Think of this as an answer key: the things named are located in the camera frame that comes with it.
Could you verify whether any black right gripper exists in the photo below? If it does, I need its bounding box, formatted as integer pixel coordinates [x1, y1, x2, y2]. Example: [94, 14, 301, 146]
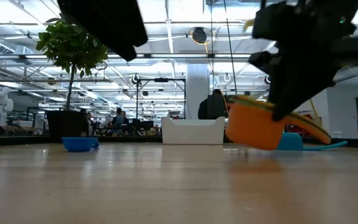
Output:
[248, 0, 358, 123]

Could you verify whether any orange measuring cup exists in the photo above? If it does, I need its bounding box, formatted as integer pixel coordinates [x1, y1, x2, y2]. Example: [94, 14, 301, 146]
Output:
[225, 98, 332, 151]

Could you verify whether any black hanging cable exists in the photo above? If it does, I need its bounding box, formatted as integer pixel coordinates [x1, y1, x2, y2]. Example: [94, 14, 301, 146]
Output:
[222, 0, 239, 96]

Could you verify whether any white pillar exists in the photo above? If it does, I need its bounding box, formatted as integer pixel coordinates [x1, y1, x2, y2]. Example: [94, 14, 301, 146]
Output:
[185, 63, 211, 121]

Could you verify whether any black metal stand frame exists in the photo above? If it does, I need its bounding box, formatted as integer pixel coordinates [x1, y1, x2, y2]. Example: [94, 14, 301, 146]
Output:
[134, 77, 188, 121]

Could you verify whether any small dark blue measuring cup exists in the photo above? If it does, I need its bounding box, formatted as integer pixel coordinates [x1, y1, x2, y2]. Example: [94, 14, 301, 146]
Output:
[62, 136, 100, 153]

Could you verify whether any person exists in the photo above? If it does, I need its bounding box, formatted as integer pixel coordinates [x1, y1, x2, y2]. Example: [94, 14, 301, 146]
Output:
[197, 88, 230, 121]
[111, 107, 125, 137]

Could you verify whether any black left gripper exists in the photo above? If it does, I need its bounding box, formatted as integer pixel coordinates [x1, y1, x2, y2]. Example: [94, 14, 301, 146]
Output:
[57, 0, 148, 62]

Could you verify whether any white plastic basket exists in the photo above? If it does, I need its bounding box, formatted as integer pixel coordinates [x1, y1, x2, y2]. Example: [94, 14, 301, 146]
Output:
[161, 116, 227, 146]

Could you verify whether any green potted plant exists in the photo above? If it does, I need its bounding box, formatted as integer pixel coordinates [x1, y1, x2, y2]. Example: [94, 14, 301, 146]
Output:
[34, 17, 110, 144]

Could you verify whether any black ceiling cable reel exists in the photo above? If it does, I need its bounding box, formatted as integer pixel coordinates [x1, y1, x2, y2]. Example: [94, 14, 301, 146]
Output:
[191, 26, 209, 45]

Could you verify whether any light blue measuring cup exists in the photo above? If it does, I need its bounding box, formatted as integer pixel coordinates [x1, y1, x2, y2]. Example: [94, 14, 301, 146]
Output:
[276, 131, 349, 152]

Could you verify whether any yellow tag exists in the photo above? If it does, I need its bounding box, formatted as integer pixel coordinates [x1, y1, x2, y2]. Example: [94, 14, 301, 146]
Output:
[243, 18, 257, 32]

